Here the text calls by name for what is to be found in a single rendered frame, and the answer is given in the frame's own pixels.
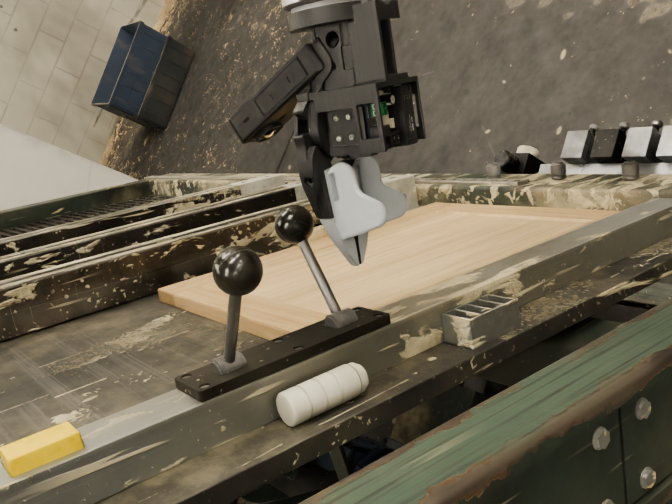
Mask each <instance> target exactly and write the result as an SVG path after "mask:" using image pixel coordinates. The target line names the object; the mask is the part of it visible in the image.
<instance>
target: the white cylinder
mask: <svg viewBox="0 0 672 504"><path fill-rule="evenodd" d="M368 383H369V380H368V375H367V373H366V371H365V369H364V368H363V367H362V366H361V365H360V364H356V363H353V362H351V363H349V364H344V365H341V366H339V367H337V368H335V369H332V370H330V371H328V372H326V373H323V374H321V375H319V376H316V377H314V378H312V379H310V380H307V381H305V382H303V383H301V384H298V385H296V386H294V387H291V388H289V389H287V390H285V391H282V392H280V393H279V394H278V396H277V398H276V405H277V410H278V412H279V415H280V417H281V418H282V420H283V421H284V422H285V423H286V424H287V425H288V426H291V427H294V426H296V425H299V424H301V423H303V422H305V421H307V420H308V419H311V418H313V417H315V416H317V415H319V414H322V413H324V412H326V411H328V410H330V409H332V408H334V407H336V406H338V405H340V404H342V403H345V402H347V401H349V400H351V399H353V398H355V397H357V396H359V395H360V394H361V393H363V392H365V391H366V389H367V386H368Z"/></svg>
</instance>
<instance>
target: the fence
mask: <svg viewBox="0 0 672 504"><path fill-rule="evenodd" d="M671 236H672V198H653V199H650V200H648V201H645V202H643V203H640V204H638V205H635V206H633V207H630V208H628V209H625V210H623V211H620V212H618V213H615V214H613V215H610V216H608V217H605V218H603V219H600V220H598V221H595V222H593V223H590V224H588V225H585V226H583V227H580V228H578V229H575V230H573V231H570V232H568V233H565V234H563V235H560V236H558V237H555V238H553V239H550V240H548V241H545V242H543V243H540V244H538V245H535V246H533V247H530V248H528V249H525V250H523V251H520V252H518V253H515V254H513V255H510V256H508V257H505V258H503V259H500V260H498V261H495V262H493V263H490V264H488V265H485V266H483V267H480V268H478V269H475V270H473V271H470V272H468V273H465V274H463V275H460V276H458V277H455V278H453V279H450V280H448V281H445V282H443V283H440V284H438V285H435V286H433V287H430V288H428V289H425V290H423V291H420V292H418V293H415V294H413V295H410V296H408V297H405V298H403V299H400V300H398V301H395V302H393V303H390V304H388V305H385V306H383V307H380V308H378V309H375V310H377V311H381V312H385V313H389V314H390V320H391V323H390V324H388V325H386V326H384V327H381V328H379V329H376V330H374V331H372V332H369V333H367V334H365V335H362V336H360V337H357V338H355V339H353V340H350V341H348V342H346V343H343V344H341V345H338V346H336V347H334V348H331V349H329V350H327V351H324V352H322V353H319V354H317V355H315V356H312V357H310V358H307V359H305V360H303V361H300V362H298V363H296V364H293V365H291V366H288V367H286V368H284V369H281V370H279V371H277V372H274V373H272V374H269V375H267V376H265V377H262V378H260V379H257V380H255V381H253V382H250V383H248V384H246V385H243V386H241V387H238V388H236V389H234V390H231V391H229V392H227V393H224V394H222V395H219V396H217V397H215V398H212V399H210V400H207V401H205V402H199V401H197V400H196V399H194V398H192V397H190V396H189V395H187V394H185V393H183V392H182V391H180V390H178V389H175V390H172V391H170V392H167V393H165V394H162V395H160V396H157V397H155V398H152V399H150V400H147V401H145V402H142V403H140V404H137V405H135V406H132V407H130V408H127V409H125V410H122V411H120V412H117V413H115V414H112V415H110V416H107V417H105V418H102V419H100V420H97V421H95V422H92V423H90V424H87V425H85V426H82V427H80V428H77V429H76V430H77V431H79V433H80V435H81V439H82V443H83V447H84V448H82V449H80V450H77V451H75V452H73V453H70V454H68V455H65V456H63V457H61V458H58V459H56V460H53V461H51V462H49V463H46V464H44V465H41V466H39V467H37V468H34V469H32V470H29V471H27V472H25V473H22V474H20V475H17V476H15V477H13V478H11V476H10V475H9V474H8V472H7V471H6V469H5V468H4V465H3V462H2V459H0V504H95V503H97V502H99V501H101V500H103V499H106V498H108V497H110V496H112V495H114V494H116V493H118V492H121V491H123V490H125V489H127V488H129V487H131V486H134V485H136V484H138V483H140V482H142V481H144V480H147V479H149V478H151V477H153V476H155V475H157V474H159V473H162V472H164V471H166V470H168V469H170V468H172V467H175V466H177V465H179V464H181V463H183V462H185V461H187V460H190V459H192V458H194V457H196V456H198V455H200V454H203V453H205V452H207V451H209V450H211V449H213V448H216V447H218V446H220V445H222V444H224V443H226V442H228V441H231V440H233V439H235V438H237V437H239V436H241V435H244V434H246V433H248V432H250V431H252V430H254V429H257V428H259V427H261V426H263V425H265V424H267V423H269V422H272V421H274V420H276V419H278V418H280V415H279V412H278V410H277V405H276V398H277V396H278V394H279V393H280V392H282V391H285V390H287V389H289V388H291V387H294V386H296V385H298V384H301V383H303V382H305V381H307V380H310V379H312V378H314V377H316V376H319V375H321V374H323V373H326V372H328V371H330V370H332V369H335V368H337V367H339V366H341V365H344V364H349V363H351V362H353V363H356V364H360V365H361V366H362V367H363V368H364V369H365V371H366V373H367V375H368V377H369V376H371V375H373V374H375V373H377V372H379V371H382V370H384V369H386V368H388V367H390V366H392V365H395V364H397V363H399V362H401V361H403V360H405V359H408V358H410V357H412V356H414V355H416V354H418V353H420V352H423V351H425V350H427V349H429V348H431V347H433V346H436V345H438V344H440V343H442V342H444V336H443V327H442V318H441V314H443V313H445V312H447V311H449V310H452V309H454V308H456V307H459V306H461V305H463V304H466V303H468V302H470V301H473V300H475V299H477V298H480V297H482V296H484V295H486V294H490V295H496V296H501V297H507V298H513V299H516V298H517V299H518V303H519V307H520V306H522V305H524V304H526V303H528V302H530V301H533V300H535V299H537V298H539V297H541V296H543V295H546V294H548V293H550V292H552V291H554V290H556V289H558V288H561V287H563V286H565V285H567V284H569V283H571V282H574V281H576V280H578V279H580V278H582V277H584V276H587V275H589V274H591V273H593V272H595V271H597V270H599V269H602V268H604V267H606V266H608V265H610V264H612V263H615V262H617V261H619V260H621V259H623V258H625V257H628V256H630V255H632V254H634V253H636V252H638V251H640V250H643V249H645V248H647V247H649V246H651V245H653V244H656V243H658V242H660V241H662V240H664V239H666V238H668V237H671Z"/></svg>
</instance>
